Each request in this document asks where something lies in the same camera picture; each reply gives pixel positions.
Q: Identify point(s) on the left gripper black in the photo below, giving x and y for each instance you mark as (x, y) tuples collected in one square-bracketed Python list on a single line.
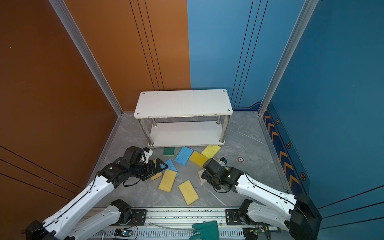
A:
[(153, 171)]

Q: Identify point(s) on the pale pink foam sponge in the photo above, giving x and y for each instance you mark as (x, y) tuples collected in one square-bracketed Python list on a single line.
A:
[(200, 173)]

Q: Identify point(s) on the yellow foam sponge front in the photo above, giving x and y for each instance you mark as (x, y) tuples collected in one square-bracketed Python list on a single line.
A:
[(188, 192)]

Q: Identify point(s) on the yellow foam sponge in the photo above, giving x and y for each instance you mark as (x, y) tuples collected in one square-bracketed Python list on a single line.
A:
[(157, 170), (188, 192), (168, 180)]

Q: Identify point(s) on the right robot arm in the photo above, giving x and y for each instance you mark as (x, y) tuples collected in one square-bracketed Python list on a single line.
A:
[(263, 204)]

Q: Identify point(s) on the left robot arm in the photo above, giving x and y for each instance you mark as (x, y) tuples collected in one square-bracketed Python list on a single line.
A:
[(67, 223)]

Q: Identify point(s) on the white two-tier shelf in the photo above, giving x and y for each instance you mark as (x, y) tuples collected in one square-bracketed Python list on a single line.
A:
[(184, 118)]

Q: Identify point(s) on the yellow foam sponge left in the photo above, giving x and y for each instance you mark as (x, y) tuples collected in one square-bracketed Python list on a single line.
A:
[(157, 170)]

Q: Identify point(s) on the blue sponge lower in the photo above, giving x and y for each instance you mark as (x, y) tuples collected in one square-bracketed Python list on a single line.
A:
[(171, 167)]

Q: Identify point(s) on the blue sponge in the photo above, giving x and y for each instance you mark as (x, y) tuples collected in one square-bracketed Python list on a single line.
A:
[(171, 167), (183, 156)]

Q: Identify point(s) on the green scouring sponge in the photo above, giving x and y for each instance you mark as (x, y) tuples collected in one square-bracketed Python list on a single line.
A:
[(169, 151)]

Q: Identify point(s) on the yellow foam sponge middle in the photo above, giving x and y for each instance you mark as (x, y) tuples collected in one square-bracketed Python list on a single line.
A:
[(168, 180)]

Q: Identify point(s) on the blue sponge upper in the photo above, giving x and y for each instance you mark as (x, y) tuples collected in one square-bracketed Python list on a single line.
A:
[(183, 156)]

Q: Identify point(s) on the thick yellow sponge centre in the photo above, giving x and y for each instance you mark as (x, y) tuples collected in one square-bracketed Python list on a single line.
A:
[(198, 159)]

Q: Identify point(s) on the yellow-green sponge upper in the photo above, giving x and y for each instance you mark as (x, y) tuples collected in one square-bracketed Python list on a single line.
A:
[(211, 151)]

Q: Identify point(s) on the small circuit board left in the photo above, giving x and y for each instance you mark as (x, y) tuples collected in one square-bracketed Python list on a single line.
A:
[(123, 233)]

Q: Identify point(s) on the small circuit board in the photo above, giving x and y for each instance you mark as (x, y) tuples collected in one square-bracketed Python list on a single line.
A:
[(252, 234), (123, 233)]

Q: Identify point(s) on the green rubber glove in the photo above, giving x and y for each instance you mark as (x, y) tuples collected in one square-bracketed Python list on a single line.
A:
[(205, 231)]

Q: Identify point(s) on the small circuit board right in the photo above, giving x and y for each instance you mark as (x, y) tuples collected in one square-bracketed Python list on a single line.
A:
[(252, 234)]

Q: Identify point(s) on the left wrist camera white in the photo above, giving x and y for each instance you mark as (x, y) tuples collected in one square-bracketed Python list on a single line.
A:
[(147, 153)]

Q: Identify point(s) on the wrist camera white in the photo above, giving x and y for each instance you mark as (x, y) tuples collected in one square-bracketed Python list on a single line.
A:
[(147, 153), (223, 162)]

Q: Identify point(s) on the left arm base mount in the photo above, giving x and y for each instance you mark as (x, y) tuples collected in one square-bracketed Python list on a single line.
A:
[(135, 217)]

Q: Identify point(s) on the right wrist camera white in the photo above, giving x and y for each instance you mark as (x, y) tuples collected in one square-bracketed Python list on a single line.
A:
[(223, 162)]

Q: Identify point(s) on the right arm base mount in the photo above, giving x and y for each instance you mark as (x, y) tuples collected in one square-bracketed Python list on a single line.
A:
[(235, 218)]

